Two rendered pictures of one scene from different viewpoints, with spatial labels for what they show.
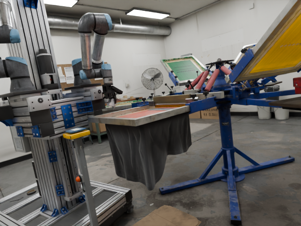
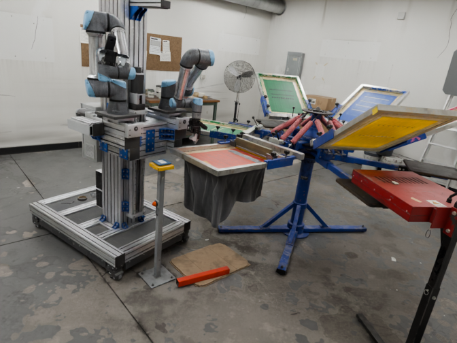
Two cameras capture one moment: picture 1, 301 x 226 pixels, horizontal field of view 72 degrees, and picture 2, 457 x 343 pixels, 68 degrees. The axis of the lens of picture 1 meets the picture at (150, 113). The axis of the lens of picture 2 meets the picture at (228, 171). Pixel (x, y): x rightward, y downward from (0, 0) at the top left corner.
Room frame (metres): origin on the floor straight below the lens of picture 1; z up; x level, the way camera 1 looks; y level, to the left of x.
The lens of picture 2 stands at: (-0.98, 0.10, 1.74)
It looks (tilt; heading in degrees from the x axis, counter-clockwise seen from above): 19 degrees down; 358
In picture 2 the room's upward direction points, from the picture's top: 6 degrees clockwise
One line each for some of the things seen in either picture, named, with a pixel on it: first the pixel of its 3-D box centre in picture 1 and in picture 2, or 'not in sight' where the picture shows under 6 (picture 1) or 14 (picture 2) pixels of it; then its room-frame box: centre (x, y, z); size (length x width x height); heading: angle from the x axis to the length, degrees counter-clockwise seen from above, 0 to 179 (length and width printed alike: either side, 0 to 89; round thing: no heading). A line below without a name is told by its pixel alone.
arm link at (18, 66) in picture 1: (16, 67); (116, 88); (1.45, 0.84, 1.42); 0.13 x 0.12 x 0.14; 119
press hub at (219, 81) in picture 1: (225, 119); (305, 173); (2.29, -0.81, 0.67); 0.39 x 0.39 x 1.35
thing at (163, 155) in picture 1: (171, 146); (241, 194); (1.40, -0.11, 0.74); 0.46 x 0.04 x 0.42; 131
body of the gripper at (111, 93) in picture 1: (109, 91); (194, 125); (1.68, 0.30, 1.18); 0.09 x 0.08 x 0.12; 131
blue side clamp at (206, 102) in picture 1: (200, 104); (278, 162); (1.54, -0.38, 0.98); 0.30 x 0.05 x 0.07; 131
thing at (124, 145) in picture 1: (126, 153); (200, 190); (1.41, 0.20, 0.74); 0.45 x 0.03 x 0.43; 41
